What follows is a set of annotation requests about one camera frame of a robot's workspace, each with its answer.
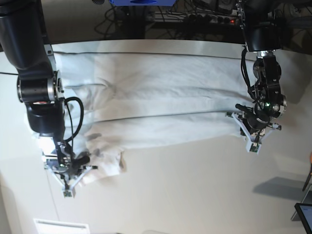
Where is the power strip with red light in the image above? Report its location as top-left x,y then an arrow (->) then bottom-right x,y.
210,15 -> 237,25

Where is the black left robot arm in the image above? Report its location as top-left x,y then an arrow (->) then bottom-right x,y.
236,0 -> 287,135

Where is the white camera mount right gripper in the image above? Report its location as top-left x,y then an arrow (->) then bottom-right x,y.
44,165 -> 98,198

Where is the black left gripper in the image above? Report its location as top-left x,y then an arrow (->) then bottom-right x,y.
243,112 -> 270,134

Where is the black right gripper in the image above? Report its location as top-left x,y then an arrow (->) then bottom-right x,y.
58,156 -> 90,180

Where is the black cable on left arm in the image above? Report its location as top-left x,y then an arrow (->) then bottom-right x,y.
240,48 -> 256,103

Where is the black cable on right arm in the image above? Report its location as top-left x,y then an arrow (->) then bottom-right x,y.
63,97 -> 85,147

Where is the grey tablet stand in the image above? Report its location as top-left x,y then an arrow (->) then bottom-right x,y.
291,184 -> 312,221

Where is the white camera mount gripper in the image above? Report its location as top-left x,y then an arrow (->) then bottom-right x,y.
226,112 -> 282,154
44,165 -> 98,198

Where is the blue box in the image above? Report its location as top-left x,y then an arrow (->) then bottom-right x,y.
110,0 -> 176,6

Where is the white T-shirt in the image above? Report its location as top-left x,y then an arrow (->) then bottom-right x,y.
55,52 -> 252,185

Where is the white paper sheet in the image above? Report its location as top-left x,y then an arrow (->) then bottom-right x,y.
34,219 -> 91,234

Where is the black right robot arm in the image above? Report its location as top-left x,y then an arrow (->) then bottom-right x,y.
0,0 -> 90,181

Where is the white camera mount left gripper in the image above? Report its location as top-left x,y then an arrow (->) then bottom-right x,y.
226,112 -> 282,154

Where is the dark tablet screen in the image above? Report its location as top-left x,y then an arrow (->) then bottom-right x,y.
294,203 -> 312,234

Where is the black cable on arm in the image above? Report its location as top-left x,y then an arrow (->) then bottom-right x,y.
240,48 -> 256,103
63,97 -> 85,147

